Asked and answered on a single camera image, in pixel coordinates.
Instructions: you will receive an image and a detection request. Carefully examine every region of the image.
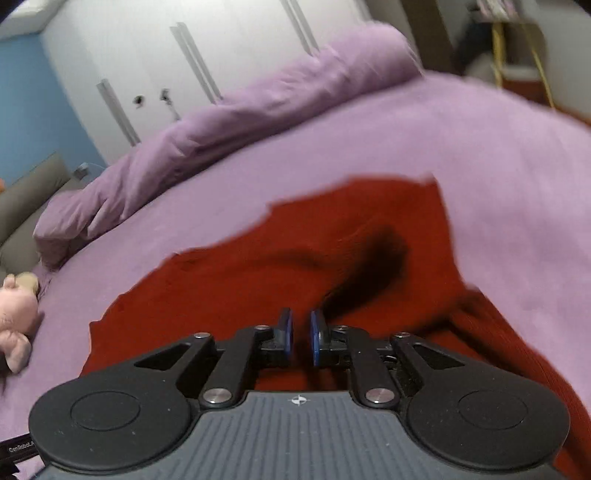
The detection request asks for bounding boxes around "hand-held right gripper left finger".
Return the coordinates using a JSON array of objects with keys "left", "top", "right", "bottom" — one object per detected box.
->
[{"left": 133, "top": 308, "right": 295, "bottom": 410}]

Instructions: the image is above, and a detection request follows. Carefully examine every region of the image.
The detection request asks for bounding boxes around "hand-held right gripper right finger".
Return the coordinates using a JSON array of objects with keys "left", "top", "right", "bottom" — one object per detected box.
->
[{"left": 309, "top": 308, "right": 465, "bottom": 409}]

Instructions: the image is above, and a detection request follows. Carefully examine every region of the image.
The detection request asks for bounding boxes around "red knit sweater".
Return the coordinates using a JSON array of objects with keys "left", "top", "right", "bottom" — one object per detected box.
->
[{"left": 79, "top": 174, "right": 586, "bottom": 480}]

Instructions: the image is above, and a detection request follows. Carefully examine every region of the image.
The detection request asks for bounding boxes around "dark clothes pile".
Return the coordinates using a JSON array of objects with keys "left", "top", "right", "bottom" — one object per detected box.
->
[{"left": 454, "top": 19, "right": 496, "bottom": 75}]

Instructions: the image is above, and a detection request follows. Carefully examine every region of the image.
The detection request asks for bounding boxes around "pink plush toy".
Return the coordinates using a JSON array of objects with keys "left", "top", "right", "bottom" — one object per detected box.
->
[{"left": 0, "top": 272, "right": 41, "bottom": 374}]

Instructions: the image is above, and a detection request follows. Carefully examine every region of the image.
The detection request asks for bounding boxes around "purple duvet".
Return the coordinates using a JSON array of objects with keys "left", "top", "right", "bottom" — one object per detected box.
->
[{"left": 33, "top": 24, "right": 423, "bottom": 271}]

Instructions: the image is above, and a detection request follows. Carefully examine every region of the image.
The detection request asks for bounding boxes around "purple bed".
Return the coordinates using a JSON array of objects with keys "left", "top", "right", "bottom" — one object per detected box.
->
[{"left": 0, "top": 74, "right": 591, "bottom": 480}]

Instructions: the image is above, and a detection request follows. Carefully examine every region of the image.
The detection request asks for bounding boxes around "white wardrobe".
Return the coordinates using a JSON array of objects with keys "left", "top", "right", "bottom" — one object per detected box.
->
[{"left": 41, "top": 0, "right": 372, "bottom": 164}]

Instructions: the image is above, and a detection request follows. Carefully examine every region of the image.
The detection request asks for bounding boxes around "yellow metal stand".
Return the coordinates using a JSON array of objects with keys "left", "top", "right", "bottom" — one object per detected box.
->
[{"left": 489, "top": 18, "right": 556, "bottom": 109}]

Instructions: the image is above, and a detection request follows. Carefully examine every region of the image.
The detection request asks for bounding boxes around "brown wooden door frame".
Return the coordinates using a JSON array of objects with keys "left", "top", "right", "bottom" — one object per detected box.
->
[{"left": 401, "top": 0, "right": 455, "bottom": 71}]

